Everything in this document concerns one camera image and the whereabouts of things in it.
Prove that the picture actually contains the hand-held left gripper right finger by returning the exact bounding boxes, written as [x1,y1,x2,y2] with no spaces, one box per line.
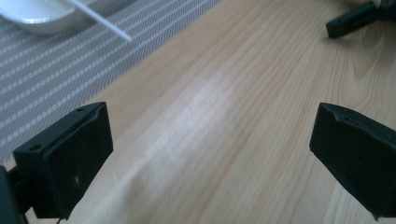
[308,102,396,222]

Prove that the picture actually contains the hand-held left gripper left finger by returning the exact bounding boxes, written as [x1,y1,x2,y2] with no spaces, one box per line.
[12,101,114,220]

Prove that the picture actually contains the cream square plate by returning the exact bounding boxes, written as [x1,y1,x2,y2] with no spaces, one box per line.
[0,0,132,35]

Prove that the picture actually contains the white chopstick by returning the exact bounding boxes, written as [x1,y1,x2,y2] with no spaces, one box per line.
[66,0,134,42]

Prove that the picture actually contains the grey striped placemat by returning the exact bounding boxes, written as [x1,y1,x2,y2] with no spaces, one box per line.
[0,0,222,162]

